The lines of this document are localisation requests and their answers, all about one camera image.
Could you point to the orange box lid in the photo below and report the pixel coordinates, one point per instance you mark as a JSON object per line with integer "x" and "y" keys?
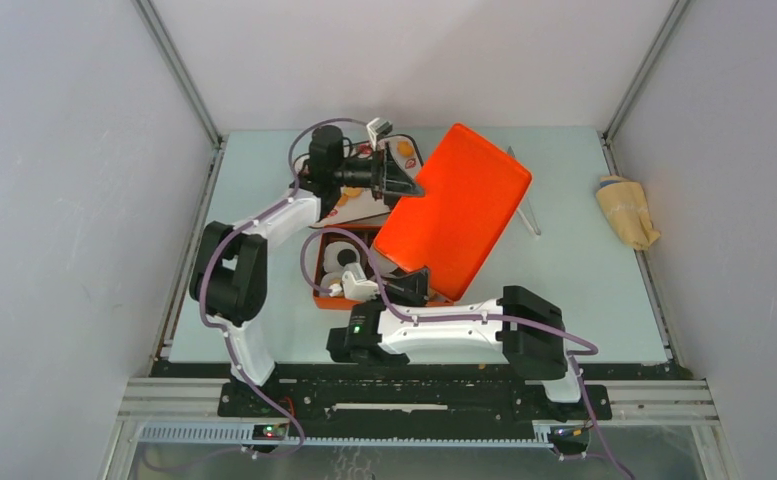
{"x": 472, "y": 191}

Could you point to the strawberry print serving tray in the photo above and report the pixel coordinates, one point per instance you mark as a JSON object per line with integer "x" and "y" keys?
{"x": 338, "y": 209}

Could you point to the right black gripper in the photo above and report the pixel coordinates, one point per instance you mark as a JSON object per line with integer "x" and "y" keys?
{"x": 410, "y": 292}

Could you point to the beige cloth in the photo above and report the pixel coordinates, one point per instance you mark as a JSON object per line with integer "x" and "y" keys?
{"x": 623, "y": 203}

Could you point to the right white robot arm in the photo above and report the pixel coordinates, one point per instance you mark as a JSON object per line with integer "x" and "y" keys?
{"x": 391, "y": 320}

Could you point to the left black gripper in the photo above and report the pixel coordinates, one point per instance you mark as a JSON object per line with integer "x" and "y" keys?
{"x": 389, "y": 180}

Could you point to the black sandwich cookie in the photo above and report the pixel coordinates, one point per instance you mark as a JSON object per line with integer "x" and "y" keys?
{"x": 347, "y": 256}

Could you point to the white paper cupcake liner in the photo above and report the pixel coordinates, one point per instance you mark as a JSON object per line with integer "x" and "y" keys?
{"x": 331, "y": 285}
{"x": 329, "y": 258}

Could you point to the orange cookie box with dividers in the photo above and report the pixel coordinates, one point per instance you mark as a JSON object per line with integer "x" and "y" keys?
{"x": 347, "y": 268}

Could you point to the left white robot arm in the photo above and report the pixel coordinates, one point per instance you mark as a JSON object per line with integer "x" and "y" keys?
{"x": 230, "y": 274}

